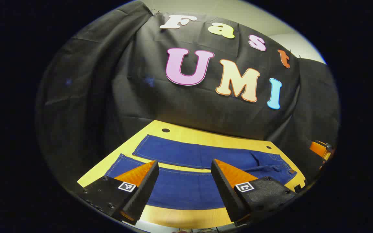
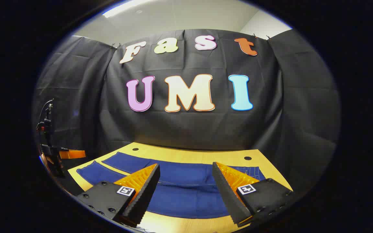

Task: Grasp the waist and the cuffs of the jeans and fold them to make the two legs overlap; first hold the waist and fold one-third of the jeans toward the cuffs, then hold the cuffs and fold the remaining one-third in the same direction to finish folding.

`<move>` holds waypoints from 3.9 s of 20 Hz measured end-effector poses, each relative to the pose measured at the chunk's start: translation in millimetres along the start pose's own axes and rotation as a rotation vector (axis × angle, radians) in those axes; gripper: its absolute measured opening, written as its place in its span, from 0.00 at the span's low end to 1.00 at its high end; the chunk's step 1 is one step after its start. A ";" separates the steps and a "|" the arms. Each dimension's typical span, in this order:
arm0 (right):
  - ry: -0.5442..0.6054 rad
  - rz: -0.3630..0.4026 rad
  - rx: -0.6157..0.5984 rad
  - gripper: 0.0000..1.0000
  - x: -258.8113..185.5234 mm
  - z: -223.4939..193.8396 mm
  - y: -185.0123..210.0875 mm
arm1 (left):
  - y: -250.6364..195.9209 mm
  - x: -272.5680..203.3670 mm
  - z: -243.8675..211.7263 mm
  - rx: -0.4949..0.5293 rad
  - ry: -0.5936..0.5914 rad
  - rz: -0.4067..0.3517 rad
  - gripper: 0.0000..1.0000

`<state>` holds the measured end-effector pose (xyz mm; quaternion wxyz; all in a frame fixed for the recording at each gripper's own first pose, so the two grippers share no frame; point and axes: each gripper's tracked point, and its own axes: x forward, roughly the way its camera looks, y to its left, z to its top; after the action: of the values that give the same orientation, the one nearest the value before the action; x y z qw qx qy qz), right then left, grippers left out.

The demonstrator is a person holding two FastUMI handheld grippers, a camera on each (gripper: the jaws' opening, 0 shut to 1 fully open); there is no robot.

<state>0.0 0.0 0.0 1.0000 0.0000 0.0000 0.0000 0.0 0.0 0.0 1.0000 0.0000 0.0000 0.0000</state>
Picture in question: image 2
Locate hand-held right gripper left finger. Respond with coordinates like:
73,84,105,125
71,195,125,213
76,163,161,227

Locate blue denim jeans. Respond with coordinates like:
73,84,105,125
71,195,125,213
76,151,266,219

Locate black backdrop cloth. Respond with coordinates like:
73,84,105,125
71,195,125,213
33,28,341,198

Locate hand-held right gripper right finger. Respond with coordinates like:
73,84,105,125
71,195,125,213
212,161,294,226

